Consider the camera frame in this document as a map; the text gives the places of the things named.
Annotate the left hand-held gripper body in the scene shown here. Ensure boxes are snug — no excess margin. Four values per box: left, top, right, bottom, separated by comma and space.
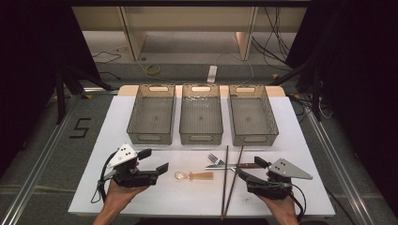
106, 143, 159, 188

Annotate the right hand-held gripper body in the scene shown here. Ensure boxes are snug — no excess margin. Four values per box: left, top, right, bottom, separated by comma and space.
247, 157, 314, 201

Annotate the dark brown wooden chopstick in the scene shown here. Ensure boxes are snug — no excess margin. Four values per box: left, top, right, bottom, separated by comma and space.
221, 144, 230, 220
223, 145, 244, 218

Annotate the wooden-handled metal fork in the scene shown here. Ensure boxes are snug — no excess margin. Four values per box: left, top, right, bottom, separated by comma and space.
207, 153, 239, 173

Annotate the clear grey plastic bin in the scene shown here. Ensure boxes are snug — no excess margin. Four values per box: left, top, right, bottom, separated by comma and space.
228, 83, 280, 147
178, 83, 224, 145
126, 83, 176, 145

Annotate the amber plastic spoon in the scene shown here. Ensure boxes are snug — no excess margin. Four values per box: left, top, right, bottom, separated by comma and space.
174, 171, 214, 182

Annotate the person's right hand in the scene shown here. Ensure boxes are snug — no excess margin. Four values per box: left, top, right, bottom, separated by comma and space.
257, 195, 299, 218

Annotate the person's left hand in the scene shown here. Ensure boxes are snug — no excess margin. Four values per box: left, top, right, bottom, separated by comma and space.
105, 180, 149, 209

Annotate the black metal stand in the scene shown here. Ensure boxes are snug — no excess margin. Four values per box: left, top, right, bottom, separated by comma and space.
269, 57, 324, 122
54, 62, 115, 125

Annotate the white power strip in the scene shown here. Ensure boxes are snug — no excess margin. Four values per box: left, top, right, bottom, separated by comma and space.
207, 65, 218, 84

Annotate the beige wooden shelf unit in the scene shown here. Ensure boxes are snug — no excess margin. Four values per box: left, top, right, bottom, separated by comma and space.
71, 6, 308, 62

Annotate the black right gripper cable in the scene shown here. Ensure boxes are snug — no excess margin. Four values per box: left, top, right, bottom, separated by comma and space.
289, 183, 308, 222

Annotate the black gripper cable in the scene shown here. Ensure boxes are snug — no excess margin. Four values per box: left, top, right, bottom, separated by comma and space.
289, 183, 308, 222
90, 152, 117, 204

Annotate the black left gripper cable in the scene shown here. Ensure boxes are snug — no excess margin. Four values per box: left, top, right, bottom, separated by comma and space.
90, 152, 117, 204

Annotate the aluminium floor rail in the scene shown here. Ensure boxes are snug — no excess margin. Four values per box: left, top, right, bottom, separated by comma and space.
0, 93, 80, 225
307, 111, 375, 225

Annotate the yellow coiled cable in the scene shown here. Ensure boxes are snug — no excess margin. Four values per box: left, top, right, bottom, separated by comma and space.
145, 64, 162, 77

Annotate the white floor cable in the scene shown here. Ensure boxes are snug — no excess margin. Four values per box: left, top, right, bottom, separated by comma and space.
215, 51, 255, 86

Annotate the thin black floor cable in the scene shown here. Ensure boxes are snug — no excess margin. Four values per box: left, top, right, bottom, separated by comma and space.
91, 51, 122, 66

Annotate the bundle of black cables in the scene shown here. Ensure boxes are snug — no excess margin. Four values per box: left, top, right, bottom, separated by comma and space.
251, 6, 295, 72

